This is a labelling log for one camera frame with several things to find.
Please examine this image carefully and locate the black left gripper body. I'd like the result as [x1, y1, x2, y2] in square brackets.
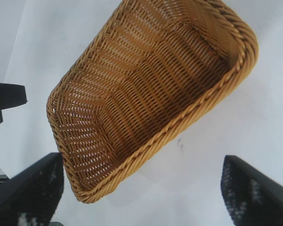
[0, 81, 28, 128]

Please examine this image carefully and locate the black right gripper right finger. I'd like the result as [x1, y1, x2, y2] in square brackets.
[220, 154, 283, 226]

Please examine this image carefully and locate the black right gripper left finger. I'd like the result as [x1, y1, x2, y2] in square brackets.
[0, 152, 65, 226]

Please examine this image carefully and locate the woven wicker basket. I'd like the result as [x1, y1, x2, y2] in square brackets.
[46, 0, 260, 204]

